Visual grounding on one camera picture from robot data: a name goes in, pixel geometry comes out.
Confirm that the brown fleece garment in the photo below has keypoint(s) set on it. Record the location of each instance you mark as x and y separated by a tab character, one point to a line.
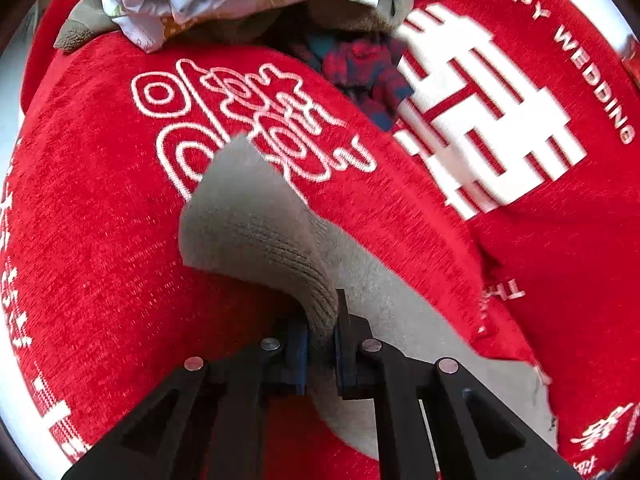
345	15

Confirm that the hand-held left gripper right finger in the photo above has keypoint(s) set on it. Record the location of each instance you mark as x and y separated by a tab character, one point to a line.
343	357

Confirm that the red blue plaid garment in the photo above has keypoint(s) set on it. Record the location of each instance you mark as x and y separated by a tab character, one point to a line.
360	67

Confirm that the grey knit garment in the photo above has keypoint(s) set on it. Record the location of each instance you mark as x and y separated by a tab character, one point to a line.
240	220

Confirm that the red lettered sofa cover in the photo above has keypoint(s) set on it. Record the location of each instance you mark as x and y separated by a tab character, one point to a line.
100	185

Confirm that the red block print sofa cover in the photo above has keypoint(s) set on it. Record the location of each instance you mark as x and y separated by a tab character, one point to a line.
550	260

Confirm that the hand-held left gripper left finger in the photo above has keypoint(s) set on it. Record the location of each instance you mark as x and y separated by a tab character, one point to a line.
299	357

